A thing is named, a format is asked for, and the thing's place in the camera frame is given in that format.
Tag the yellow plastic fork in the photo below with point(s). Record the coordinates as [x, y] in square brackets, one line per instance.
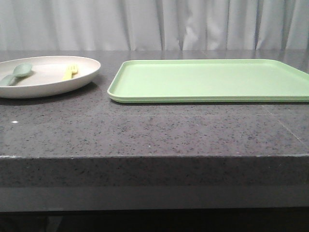
[70, 71]

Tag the white round plate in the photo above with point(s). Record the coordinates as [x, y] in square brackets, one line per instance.
[46, 77]

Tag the light green tray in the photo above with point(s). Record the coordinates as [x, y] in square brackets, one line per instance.
[208, 80]

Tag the pale green spoon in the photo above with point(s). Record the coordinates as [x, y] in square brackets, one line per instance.
[21, 70]

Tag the white curtain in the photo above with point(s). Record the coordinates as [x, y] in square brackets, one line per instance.
[121, 25]

